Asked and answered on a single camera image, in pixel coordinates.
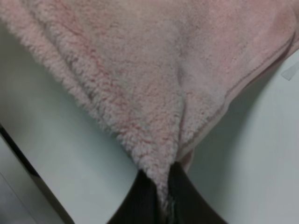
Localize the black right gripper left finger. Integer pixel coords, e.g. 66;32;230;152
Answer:
108;170;164;224

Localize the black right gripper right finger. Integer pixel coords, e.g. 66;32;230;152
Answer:
168;162;226;224

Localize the clear tape strip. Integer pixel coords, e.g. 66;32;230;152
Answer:
281;62;299;81

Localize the pink terry towel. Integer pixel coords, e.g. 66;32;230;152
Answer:
0;0;299;209

